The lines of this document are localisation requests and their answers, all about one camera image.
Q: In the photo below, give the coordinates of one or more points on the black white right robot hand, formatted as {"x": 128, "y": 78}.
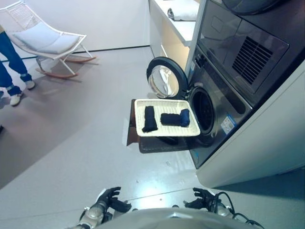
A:
{"x": 205, "y": 200}

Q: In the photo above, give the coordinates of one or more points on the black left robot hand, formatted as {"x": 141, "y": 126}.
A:
{"x": 112, "y": 200}

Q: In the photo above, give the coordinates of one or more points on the blue cloth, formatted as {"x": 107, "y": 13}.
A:
{"x": 185, "y": 118}

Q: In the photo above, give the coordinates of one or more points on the small black cloth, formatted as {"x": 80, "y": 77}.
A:
{"x": 170, "y": 119}

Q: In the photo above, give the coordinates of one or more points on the large dark cloth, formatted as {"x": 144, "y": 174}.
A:
{"x": 149, "y": 119}

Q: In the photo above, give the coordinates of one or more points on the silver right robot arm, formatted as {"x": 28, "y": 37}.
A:
{"x": 221, "y": 211}

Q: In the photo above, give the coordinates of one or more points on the silver robot torso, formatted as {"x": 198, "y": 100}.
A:
{"x": 166, "y": 219}

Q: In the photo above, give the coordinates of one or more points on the blue base sticker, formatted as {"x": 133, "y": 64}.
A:
{"x": 197, "y": 157}

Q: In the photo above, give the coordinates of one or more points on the brown stool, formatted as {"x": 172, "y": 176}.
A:
{"x": 133, "y": 136}

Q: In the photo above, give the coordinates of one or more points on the white wicker basket tray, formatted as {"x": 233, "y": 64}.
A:
{"x": 166, "y": 130}

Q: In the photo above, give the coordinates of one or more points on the blue white energy label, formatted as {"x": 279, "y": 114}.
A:
{"x": 229, "y": 122}

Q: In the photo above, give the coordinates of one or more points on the round glass washer door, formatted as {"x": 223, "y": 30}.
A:
{"x": 162, "y": 81}

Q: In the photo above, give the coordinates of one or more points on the blue white panel sticker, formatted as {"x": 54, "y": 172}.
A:
{"x": 191, "y": 68}

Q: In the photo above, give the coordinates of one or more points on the dark grey stacked dryer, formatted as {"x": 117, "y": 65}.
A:
{"x": 226, "y": 35}

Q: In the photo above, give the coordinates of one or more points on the person in blue jeans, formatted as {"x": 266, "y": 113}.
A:
{"x": 14, "y": 59}

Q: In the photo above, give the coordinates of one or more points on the grey chair cushion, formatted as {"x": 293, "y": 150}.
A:
{"x": 45, "y": 41}

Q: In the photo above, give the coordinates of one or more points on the white shelf unit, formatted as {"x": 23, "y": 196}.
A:
{"x": 181, "y": 28}

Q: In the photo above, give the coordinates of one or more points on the folded grey cloth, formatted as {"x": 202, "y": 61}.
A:
{"x": 183, "y": 14}

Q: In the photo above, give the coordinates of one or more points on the white appliance enclosure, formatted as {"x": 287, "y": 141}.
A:
{"x": 274, "y": 133}

